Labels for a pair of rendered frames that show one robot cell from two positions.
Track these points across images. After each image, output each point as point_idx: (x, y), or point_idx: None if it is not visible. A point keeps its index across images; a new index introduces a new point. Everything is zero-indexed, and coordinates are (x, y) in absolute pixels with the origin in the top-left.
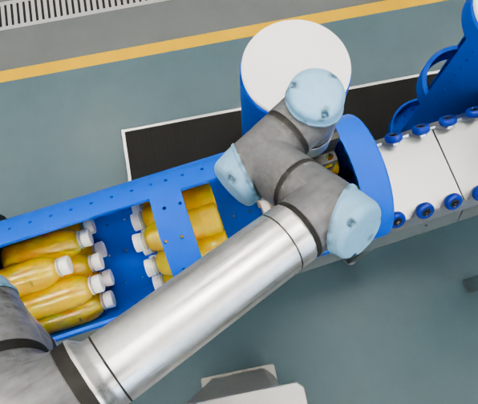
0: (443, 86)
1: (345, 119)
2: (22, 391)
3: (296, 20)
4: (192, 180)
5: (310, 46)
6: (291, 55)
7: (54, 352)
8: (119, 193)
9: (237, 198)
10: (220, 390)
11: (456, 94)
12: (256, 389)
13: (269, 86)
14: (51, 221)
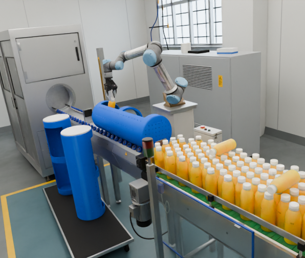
0: None
1: (94, 108)
2: (151, 41)
3: (61, 132)
4: (115, 109)
5: (69, 129)
6: (72, 130)
7: (147, 45)
8: (122, 115)
9: (123, 66)
10: None
11: None
12: (156, 107)
13: (82, 130)
14: (133, 115)
